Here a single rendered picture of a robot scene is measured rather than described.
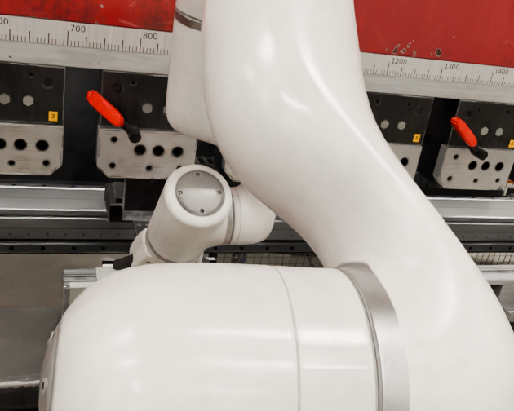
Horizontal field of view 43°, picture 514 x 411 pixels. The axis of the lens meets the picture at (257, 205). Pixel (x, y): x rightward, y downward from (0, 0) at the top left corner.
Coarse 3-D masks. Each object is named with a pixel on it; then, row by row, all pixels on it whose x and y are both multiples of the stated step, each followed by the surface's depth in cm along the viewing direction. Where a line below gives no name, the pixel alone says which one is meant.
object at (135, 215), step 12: (132, 180) 106; (144, 180) 106; (156, 180) 107; (132, 192) 107; (144, 192) 107; (156, 192) 108; (132, 204) 108; (144, 204) 108; (156, 204) 109; (132, 216) 110; (144, 216) 110
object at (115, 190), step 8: (112, 184) 135; (120, 184) 134; (104, 192) 137; (112, 192) 133; (120, 192) 130; (104, 200) 137; (112, 200) 129; (120, 200) 128; (112, 208) 128; (120, 208) 128; (112, 216) 128; (120, 216) 129; (136, 224) 125; (144, 224) 126; (136, 232) 122
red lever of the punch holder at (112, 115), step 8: (88, 96) 91; (96, 96) 92; (96, 104) 92; (104, 104) 92; (104, 112) 93; (112, 112) 93; (112, 120) 93; (120, 120) 94; (128, 128) 95; (136, 128) 96; (128, 136) 95; (136, 136) 95
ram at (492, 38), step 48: (0, 0) 87; (48, 0) 88; (96, 0) 90; (144, 0) 92; (384, 0) 101; (432, 0) 104; (480, 0) 106; (0, 48) 89; (48, 48) 91; (96, 48) 93; (384, 48) 105; (432, 48) 107; (480, 48) 110; (432, 96) 111; (480, 96) 114
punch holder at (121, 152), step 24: (120, 72) 95; (120, 96) 96; (144, 96) 97; (144, 120) 99; (96, 144) 105; (120, 144) 99; (144, 144) 100; (168, 144) 101; (192, 144) 102; (120, 168) 101; (144, 168) 102; (168, 168) 103
